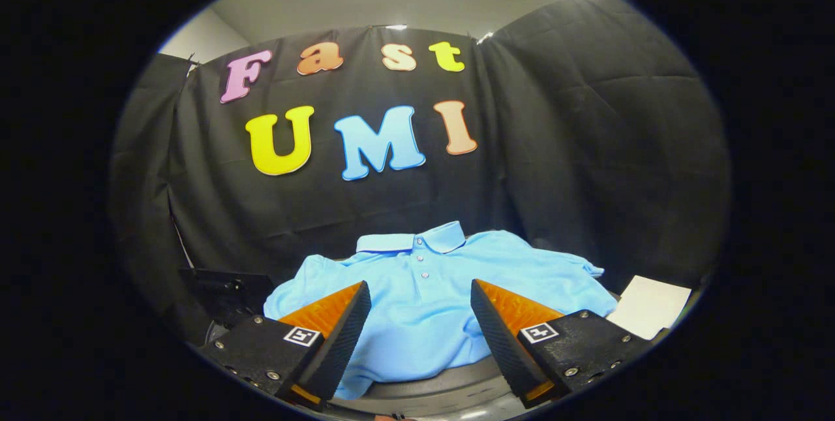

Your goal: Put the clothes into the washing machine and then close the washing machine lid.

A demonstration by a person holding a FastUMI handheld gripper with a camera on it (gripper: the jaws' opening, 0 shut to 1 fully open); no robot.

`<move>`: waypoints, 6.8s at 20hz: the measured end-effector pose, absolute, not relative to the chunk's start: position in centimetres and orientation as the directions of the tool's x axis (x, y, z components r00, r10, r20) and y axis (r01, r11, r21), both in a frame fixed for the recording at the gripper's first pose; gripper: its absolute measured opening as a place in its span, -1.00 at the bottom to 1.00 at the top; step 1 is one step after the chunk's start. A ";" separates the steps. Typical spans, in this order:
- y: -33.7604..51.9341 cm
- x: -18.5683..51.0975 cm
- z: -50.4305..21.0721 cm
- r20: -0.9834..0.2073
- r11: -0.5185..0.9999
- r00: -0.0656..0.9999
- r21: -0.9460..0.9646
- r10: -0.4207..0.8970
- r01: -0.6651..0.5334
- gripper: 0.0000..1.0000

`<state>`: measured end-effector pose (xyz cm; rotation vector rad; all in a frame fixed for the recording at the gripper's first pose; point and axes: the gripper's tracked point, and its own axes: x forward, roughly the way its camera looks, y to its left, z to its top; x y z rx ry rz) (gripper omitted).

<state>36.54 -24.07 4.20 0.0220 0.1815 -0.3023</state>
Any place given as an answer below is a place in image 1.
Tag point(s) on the dark washing machine lid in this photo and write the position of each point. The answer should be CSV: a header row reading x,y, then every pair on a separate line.
x,y
225,290

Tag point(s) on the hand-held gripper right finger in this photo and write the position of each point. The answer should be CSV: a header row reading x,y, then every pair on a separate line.
x,y
505,343

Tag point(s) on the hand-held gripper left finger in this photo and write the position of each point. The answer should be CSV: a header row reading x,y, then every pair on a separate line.
x,y
339,343

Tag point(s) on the grey cabinet with black top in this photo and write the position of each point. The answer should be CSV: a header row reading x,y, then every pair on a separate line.
x,y
443,389

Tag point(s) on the black backdrop cloth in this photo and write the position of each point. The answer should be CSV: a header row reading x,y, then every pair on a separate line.
x,y
574,147

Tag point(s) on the light blue polo shirt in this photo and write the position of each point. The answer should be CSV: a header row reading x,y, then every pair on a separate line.
x,y
424,316

